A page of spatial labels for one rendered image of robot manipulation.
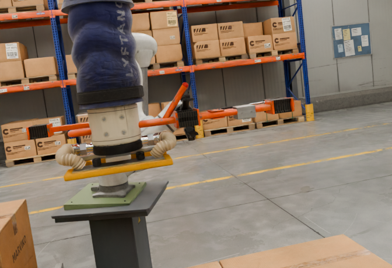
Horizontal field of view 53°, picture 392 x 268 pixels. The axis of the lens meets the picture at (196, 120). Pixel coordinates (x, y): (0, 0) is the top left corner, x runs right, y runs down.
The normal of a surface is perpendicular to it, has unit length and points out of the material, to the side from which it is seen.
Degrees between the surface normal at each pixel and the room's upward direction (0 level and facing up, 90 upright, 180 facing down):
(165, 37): 90
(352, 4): 90
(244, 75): 90
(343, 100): 90
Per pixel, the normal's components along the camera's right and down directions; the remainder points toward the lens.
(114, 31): 0.58, -0.31
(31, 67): 0.22, 0.07
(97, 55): 0.00, -0.17
